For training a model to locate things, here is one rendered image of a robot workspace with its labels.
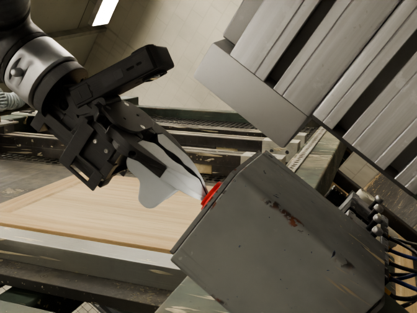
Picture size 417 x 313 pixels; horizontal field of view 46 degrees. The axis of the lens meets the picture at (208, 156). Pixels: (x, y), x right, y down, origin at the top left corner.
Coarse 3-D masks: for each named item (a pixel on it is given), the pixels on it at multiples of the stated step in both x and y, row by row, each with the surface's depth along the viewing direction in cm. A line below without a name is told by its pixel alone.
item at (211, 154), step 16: (0, 96) 175; (0, 128) 175; (0, 144) 176; (16, 144) 174; (32, 144) 172; (48, 144) 169; (192, 160) 152; (208, 160) 151; (224, 160) 149; (240, 160) 147
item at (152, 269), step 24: (0, 240) 89; (24, 240) 88; (48, 240) 88; (72, 240) 88; (48, 264) 86; (72, 264) 84; (96, 264) 83; (120, 264) 81; (144, 264) 80; (168, 264) 79; (168, 288) 79
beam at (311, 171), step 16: (320, 144) 179; (336, 144) 180; (320, 160) 152; (336, 160) 176; (304, 176) 132; (320, 176) 133; (320, 192) 132; (176, 288) 69; (192, 288) 69; (176, 304) 65; (192, 304) 65; (208, 304) 65
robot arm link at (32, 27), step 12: (24, 24) 54; (0, 36) 53; (12, 36) 53; (24, 36) 54; (36, 36) 54; (48, 36) 56; (0, 48) 53; (12, 48) 53; (0, 60) 53; (0, 72) 54
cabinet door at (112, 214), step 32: (32, 192) 124; (64, 192) 126; (96, 192) 126; (128, 192) 127; (0, 224) 103; (32, 224) 102; (64, 224) 102; (96, 224) 103; (128, 224) 104; (160, 224) 104
